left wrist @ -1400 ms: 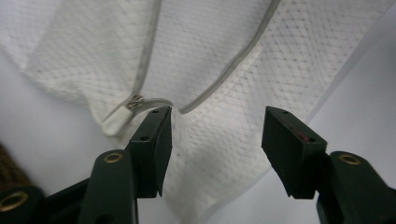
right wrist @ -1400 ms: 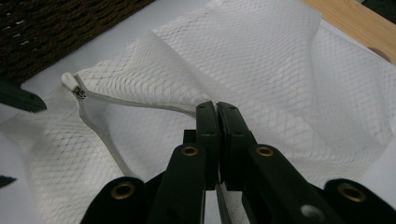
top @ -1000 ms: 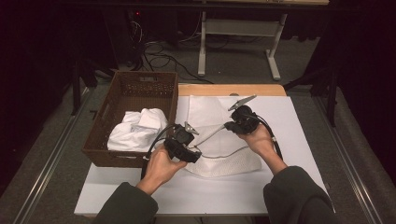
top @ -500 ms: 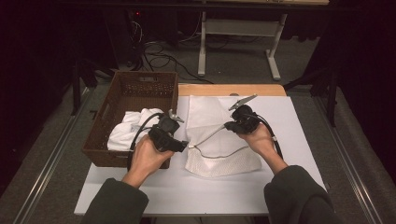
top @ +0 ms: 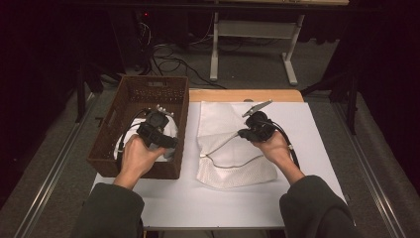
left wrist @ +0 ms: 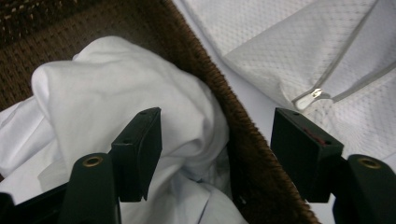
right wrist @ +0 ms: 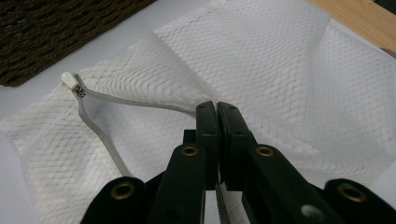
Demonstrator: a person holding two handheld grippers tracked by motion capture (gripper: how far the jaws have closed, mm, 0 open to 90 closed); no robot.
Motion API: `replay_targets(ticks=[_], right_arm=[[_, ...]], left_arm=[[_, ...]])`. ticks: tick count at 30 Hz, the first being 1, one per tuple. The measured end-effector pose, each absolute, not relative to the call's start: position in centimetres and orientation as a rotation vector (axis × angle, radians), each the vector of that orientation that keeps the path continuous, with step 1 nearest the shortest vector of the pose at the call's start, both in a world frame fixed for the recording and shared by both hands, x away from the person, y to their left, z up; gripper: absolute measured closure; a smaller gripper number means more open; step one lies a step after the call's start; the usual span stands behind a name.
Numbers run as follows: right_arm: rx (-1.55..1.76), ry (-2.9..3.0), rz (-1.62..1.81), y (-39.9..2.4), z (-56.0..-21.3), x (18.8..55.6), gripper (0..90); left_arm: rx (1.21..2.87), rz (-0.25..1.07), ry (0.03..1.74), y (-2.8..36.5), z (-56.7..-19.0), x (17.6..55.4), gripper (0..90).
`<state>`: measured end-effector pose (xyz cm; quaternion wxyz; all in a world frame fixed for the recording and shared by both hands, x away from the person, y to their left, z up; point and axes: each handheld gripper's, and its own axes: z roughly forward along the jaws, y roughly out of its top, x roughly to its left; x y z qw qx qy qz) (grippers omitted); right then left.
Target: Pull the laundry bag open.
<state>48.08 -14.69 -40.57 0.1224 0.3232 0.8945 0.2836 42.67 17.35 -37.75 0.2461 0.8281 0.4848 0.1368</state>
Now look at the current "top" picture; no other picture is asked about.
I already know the white mesh laundry bag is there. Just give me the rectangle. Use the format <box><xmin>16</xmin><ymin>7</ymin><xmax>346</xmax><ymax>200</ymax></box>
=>
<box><xmin>196</xmin><ymin>100</ymin><xmax>279</xmax><ymax>190</ymax></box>

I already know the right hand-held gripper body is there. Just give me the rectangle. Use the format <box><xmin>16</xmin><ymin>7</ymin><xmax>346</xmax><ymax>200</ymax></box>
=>
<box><xmin>242</xmin><ymin>99</ymin><xmax>276</xmax><ymax>143</ymax></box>

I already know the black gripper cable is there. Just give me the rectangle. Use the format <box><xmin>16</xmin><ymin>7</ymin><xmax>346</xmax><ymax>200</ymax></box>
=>
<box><xmin>263</xmin><ymin>119</ymin><xmax>301</xmax><ymax>170</ymax></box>
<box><xmin>117</xmin><ymin>108</ymin><xmax>150</xmax><ymax>167</ymax></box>

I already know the dark computer tower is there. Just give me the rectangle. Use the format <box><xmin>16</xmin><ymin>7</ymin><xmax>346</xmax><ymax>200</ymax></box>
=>
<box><xmin>110</xmin><ymin>9</ymin><xmax>157</xmax><ymax>75</ymax></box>

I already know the person's right hand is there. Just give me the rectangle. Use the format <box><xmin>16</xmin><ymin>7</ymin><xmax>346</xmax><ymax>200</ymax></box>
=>
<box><xmin>252</xmin><ymin>131</ymin><xmax>297</xmax><ymax>174</ymax></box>

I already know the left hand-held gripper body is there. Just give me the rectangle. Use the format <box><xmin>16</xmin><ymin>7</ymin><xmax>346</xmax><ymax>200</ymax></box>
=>
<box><xmin>136</xmin><ymin>104</ymin><xmax>179</xmax><ymax>150</ymax></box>

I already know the tangle of black floor cables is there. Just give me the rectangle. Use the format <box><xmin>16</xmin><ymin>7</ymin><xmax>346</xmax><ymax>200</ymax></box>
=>
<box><xmin>133</xmin><ymin>19</ymin><xmax>229</xmax><ymax>90</ymax></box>

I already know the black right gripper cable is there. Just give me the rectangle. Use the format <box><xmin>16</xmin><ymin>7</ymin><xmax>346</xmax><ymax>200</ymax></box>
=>
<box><xmin>263</xmin><ymin>119</ymin><xmax>301</xmax><ymax>170</ymax></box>

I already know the metal floor rail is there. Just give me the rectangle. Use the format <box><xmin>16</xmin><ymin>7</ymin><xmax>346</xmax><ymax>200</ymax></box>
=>
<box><xmin>333</xmin><ymin>102</ymin><xmax>409</xmax><ymax>238</ymax></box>
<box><xmin>13</xmin><ymin>93</ymin><xmax>100</xmax><ymax>238</ymax></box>

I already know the white garment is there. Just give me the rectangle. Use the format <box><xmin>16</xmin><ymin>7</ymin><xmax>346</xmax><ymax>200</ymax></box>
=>
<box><xmin>113</xmin><ymin>113</ymin><xmax>179</xmax><ymax>163</ymax></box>

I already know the black metal stand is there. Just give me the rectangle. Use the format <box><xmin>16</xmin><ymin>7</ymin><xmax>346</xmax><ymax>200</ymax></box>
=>
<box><xmin>300</xmin><ymin>70</ymin><xmax>360</xmax><ymax>136</ymax></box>
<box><xmin>74</xmin><ymin>59</ymin><xmax>123</xmax><ymax>123</ymax></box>

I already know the brown woven basket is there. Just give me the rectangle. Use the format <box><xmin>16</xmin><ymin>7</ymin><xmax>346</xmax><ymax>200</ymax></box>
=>
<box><xmin>86</xmin><ymin>74</ymin><xmax>190</xmax><ymax>179</ymax></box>

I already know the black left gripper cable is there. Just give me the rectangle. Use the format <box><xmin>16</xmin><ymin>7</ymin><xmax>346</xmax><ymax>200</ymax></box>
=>
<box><xmin>117</xmin><ymin>108</ymin><xmax>150</xmax><ymax>167</ymax></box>

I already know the person's left hand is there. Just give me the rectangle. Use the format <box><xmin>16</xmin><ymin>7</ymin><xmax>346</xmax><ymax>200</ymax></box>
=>
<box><xmin>113</xmin><ymin>133</ymin><xmax>168</xmax><ymax>190</ymax></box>

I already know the white-framed desk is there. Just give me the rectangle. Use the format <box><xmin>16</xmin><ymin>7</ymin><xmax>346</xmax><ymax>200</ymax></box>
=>
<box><xmin>204</xmin><ymin>0</ymin><xmax>351</xmax><ymax>86</ymax></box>

